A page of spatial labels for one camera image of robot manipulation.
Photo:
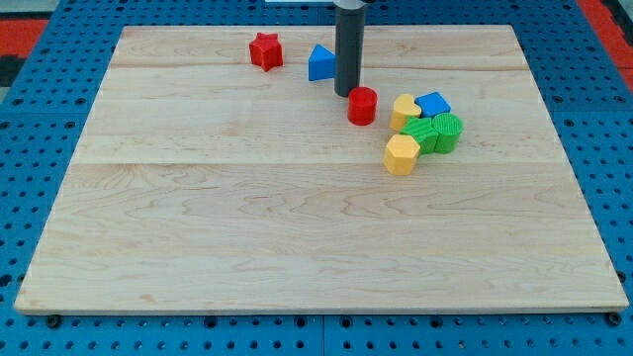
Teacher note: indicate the blue triangle block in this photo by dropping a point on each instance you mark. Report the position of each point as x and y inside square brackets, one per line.
[321, 64]

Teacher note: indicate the yellow hexagon block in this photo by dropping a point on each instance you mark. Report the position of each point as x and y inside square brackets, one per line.
[401, 154]

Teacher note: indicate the red cylinder block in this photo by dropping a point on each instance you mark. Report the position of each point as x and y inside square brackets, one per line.
[362, 106]

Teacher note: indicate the yellow heart block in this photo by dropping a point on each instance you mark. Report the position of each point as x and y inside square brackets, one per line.
[404, 107]

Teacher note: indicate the green star block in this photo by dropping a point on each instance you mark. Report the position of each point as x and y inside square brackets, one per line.
[422, 131]

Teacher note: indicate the light wooden board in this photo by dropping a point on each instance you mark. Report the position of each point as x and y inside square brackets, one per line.
[202, 184]

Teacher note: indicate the blue cube block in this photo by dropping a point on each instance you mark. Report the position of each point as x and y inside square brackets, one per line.
[432, 104]

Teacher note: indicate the red star block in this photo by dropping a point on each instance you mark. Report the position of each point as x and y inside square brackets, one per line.
[266, 51]

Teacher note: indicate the green cylinder block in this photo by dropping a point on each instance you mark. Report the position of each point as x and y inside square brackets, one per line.
[449, 128]

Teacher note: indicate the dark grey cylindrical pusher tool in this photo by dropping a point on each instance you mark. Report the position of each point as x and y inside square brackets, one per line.
[349, 33]

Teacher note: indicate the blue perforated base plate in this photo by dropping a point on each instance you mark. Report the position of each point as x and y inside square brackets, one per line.
[48, 103]

